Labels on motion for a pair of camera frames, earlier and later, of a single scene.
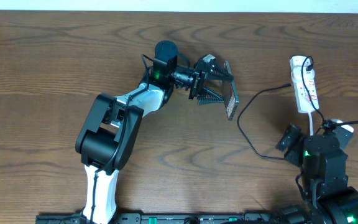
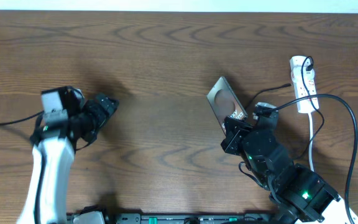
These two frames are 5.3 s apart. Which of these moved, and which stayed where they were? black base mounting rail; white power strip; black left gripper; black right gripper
Moved: black left gripper; black right gripper
Stayed: black base mounting rail; white power strip
